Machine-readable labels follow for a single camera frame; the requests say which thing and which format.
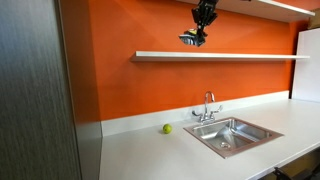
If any high white wall shelf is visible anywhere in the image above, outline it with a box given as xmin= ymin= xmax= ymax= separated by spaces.
xmin=176 ymin=0 xmax=316 ymax=24

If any white counter backsplash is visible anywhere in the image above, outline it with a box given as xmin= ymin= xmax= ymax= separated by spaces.
xmin=100 ymin=89 xmax=290 ymax=138

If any tall white cabinet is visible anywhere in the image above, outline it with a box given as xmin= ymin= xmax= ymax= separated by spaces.
xmin=291 ymin=27 xmax=320 ymax=104

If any green lime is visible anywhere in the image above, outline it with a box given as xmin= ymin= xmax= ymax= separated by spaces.
xmin=162 ymin=123 xmax=173 ymax=135

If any black snack packet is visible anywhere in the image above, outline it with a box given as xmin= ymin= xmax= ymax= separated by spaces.
xmin=178 ymin=28 xmax=208 ymax=48

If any stainless steel sink basin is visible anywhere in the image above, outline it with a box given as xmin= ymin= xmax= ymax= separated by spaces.
xmin=182 ymin=116 xmax=285 ymax=159

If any tan cardboard box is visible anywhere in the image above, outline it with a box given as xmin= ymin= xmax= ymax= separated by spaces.
xmin=307 ymin=14 xmax=320 ymax=30

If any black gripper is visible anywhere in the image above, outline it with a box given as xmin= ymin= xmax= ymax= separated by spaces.
xmin=191 ymin=0 xmax=220 ymax=40

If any chrome two-handle faucet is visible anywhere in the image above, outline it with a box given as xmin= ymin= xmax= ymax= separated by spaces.
xmin=191 ymin=90 xmax=224 ymax=125

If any long white wall shelf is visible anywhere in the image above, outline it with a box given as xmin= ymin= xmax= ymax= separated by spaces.
xmin=130 ymin=50 xmax=311 ymax=63

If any dark wood cabinet panel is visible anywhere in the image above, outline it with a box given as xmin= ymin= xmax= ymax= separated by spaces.
xmin=0 ymin=0 xmax=103 ymax=180

